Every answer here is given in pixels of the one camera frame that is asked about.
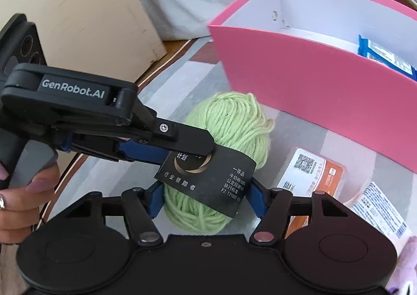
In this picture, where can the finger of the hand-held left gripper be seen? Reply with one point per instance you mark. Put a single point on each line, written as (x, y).
(143, 153)
(182, 138)

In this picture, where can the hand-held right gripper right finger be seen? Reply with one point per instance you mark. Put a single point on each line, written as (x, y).
(257, 200)

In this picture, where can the person's left hand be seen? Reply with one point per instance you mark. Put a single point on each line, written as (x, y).
(29, 207)

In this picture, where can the blue wet wipes packet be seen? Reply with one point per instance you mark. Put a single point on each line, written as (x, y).
(384, 57)

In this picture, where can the white tissue packet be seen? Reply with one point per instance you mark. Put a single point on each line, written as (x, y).
(381, 210)

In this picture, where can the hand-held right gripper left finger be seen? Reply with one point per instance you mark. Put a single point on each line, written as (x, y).
(153, 200)

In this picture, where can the green yarn ball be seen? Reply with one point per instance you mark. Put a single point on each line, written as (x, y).
(228, 119)

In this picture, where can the purple plush toy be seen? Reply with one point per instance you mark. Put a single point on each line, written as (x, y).
(407, 265)

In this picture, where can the pink cardboard box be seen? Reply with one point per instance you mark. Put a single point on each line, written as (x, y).
(309, 86)

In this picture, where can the checkered rug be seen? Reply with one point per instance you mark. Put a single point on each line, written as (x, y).
(195, 80)

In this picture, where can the white orange floss box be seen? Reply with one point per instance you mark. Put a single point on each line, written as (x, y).
(312, 171)

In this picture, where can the beige wooden board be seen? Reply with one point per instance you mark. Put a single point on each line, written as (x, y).
(81, 21)

